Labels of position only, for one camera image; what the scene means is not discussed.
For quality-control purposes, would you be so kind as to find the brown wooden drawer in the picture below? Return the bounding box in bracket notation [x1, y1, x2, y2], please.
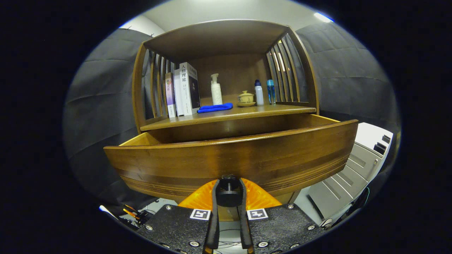
[103, 114, 359, 203]

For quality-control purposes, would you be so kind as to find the orange and black tool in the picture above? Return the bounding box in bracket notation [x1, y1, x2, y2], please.
[122, 203, 149, 224]

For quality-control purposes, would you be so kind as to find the clear blue bottle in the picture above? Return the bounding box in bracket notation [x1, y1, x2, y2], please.
[267, 79, 276, 105]

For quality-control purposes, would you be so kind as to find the white bottle with blue cap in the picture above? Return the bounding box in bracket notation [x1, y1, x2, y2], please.
[254, 80, 264, 106]

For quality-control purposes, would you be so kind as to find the blue folded cloth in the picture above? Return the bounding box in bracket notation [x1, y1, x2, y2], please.
[197, 103, 233, 114]

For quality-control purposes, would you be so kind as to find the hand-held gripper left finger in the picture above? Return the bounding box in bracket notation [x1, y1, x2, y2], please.
[136, 178, 221, 254]

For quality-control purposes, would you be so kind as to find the white pump bottle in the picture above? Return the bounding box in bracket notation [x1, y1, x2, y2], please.
[210, 73, 223, 105]

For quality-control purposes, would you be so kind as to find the beige lidded ceramic cup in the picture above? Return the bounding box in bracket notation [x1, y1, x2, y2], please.
[237, 91, 255, 104]

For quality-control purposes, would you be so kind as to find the thin white book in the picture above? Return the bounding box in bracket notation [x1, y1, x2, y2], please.
[173, 69, 185, 117]

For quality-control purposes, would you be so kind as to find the wooden countertop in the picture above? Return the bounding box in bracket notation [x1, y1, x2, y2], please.
[140, 95, 316, 132]

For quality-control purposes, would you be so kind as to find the thick white portrait book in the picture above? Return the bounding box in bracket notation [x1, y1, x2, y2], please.
[179, 62, 201, 116]

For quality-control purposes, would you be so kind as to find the grey metal cabinet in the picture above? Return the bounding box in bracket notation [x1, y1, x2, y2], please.
[295, 122, 394, 226]

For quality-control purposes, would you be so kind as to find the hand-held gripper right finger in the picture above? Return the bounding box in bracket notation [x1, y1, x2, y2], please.
[238, 177, 323, 254]

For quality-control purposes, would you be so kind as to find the brown wooden cabinet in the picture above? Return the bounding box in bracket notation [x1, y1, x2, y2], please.
[131, 19, 320, 222]

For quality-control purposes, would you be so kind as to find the purple book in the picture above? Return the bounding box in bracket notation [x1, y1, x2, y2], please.
[165, 72, 176, 118]

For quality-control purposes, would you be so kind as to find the black drawer knob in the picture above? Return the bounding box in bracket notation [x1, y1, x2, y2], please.
[215, 175, 243, 208]

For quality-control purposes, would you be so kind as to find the thin black floor cable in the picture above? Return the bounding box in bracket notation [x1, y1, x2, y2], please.
[217, 228, 243, 249]

